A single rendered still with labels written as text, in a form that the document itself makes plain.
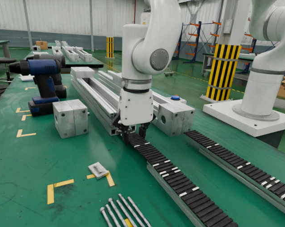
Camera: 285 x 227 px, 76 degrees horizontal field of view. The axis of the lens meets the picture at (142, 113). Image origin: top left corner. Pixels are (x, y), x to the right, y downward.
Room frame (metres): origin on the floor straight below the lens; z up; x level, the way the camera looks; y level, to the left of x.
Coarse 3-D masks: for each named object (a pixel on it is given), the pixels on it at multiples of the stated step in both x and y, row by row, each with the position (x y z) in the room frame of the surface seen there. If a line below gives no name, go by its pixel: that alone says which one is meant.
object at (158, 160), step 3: (162, 156) 0.40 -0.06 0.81; (165, 156) 0.40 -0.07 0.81; (153, 159) 0.39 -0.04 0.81; (156, 159) 0.39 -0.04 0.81; (159, 159) 0.39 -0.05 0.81; (162, 159) 0.39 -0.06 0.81; (165, 159) 0.39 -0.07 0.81; (150, 162) 0.38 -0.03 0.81; (153, 162) 0.37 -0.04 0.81; (156, 162) 0.37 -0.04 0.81; (159, 162) 0.38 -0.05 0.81
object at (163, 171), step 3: (171, 165) 0.37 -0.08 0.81; (174, 165) 0.37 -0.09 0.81; (162, 168) 0.35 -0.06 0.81; (165, 168) 0.35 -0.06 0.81; (168, 168) 0.36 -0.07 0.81; (171, 168) 0.36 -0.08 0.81; (174, 168) 0.36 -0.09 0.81; (177, 168) 0.36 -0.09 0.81; (159, 171) 0.34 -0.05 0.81; (162, 171) 0.35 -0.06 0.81; (165, 171) 0.34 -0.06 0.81; (168, 171) 0.34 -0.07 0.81; (171, 171) 0.35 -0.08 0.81; (159, 174) 0.34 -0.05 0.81; (162, 174) 0.33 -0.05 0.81
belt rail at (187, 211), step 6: (150, 168) 0.38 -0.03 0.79; (156, 174) 0.36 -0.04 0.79; (162, 180) 0.34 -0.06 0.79; (162, 186) 0.33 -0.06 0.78; (168, 186) 0.31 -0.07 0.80; (168, 192) 0.31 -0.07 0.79; (174, 192) 0.29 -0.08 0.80; (174, 198) 0.29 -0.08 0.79; (180, 198) 0.28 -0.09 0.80; (180, 204) 0.28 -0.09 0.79; (186, 210) 0.26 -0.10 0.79; (192, 216) 0.25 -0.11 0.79; (192, 222) 0.24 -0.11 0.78; (198, 222) 0.24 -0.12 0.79
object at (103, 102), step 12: (72, 84) 1.20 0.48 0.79; (84, 84) 0.91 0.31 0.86; (96, 84) 0.95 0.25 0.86; (84, 96) 0.89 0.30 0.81; (96, 96) 0.72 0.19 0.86; (108, 96) 0.79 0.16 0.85; (96, 108) 0.69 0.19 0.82; (108, 108) 0.60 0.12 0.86; (108, 120) 0.57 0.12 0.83; (108, 132) 0.57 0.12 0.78
